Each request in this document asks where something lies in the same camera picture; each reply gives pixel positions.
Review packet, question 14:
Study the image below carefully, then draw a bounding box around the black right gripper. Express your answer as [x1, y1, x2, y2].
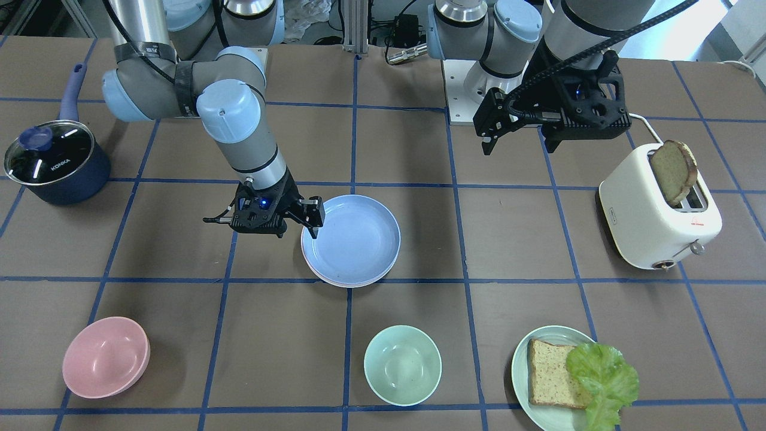
[202, 170, 326, 239]

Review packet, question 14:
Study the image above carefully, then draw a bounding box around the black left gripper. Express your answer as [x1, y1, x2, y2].
[473, 50, 632, 156]

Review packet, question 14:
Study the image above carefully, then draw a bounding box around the blue plate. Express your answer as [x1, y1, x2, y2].
[300, 195, 402, 259]

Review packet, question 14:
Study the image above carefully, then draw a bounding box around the pink plate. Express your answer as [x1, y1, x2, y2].
[305, 254, 398, 289]

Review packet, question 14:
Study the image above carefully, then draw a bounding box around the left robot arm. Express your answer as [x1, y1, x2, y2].
[426, 1, 653, 155]

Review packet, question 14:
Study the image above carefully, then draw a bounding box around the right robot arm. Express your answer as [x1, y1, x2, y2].
[103, 1, 325, 238]

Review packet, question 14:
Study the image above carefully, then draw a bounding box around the white toaster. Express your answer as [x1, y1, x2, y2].
[597, 142, 722, 270]

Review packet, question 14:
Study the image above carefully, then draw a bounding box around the bread slice in toaster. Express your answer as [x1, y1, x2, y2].
[649, 139, 698, 207]

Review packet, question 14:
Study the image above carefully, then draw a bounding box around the green bowl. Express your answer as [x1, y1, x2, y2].
[363, 325, 443, 407]

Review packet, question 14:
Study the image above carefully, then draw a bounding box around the bread slice on plate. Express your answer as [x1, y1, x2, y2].
[528, 338, 592, 409]

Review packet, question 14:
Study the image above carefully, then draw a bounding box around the pink bowl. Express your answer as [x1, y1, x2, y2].
[61, 316, 151, 399]

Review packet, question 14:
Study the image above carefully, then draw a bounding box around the dark blue pot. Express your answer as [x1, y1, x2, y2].
[3, 63, 111, 205]

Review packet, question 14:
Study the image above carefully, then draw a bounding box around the green lettuce leaf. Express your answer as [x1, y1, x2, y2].
[566, 342, 640, 430]

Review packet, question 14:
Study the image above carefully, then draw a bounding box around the green plate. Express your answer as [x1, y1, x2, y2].
[510, 325, 594, 430]

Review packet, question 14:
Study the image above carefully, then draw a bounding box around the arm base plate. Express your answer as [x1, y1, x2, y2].
[442, 59, 486, 126]
[251, 47, 269, 76]

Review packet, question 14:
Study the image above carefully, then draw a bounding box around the white toaster power cable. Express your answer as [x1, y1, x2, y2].
[628, 111, 664, 144]

